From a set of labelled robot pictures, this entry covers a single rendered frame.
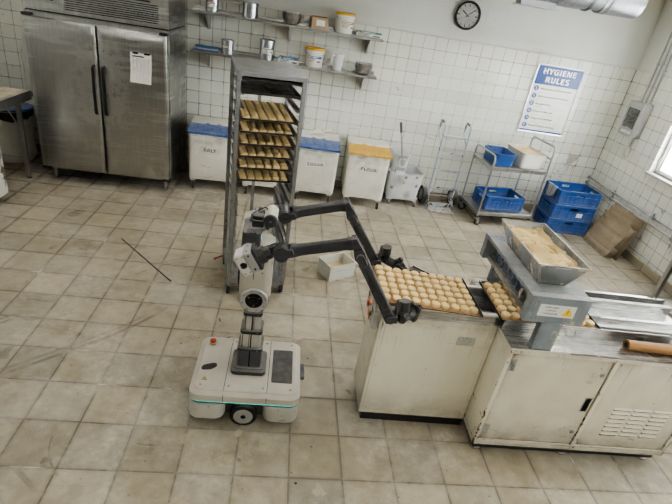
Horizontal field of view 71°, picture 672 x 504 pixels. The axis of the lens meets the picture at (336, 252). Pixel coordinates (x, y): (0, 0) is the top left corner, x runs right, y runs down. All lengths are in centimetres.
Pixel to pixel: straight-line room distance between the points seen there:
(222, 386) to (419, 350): 117
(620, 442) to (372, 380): 162
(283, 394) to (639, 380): 205
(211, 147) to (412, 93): 265
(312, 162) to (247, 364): 345
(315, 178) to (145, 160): 199
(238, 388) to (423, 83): 476
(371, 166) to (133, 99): 280
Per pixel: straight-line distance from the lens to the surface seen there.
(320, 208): 273
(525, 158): 652
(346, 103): 645
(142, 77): 570
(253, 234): 248
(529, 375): 296
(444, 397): 318
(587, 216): 719
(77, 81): 595
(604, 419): 345
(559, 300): 268
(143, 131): 584
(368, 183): 609
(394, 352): 285
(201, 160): 606
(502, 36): 678
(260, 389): 295
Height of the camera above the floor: 234
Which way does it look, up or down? 28 degrees down
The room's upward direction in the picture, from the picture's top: 10 degrees clockwise
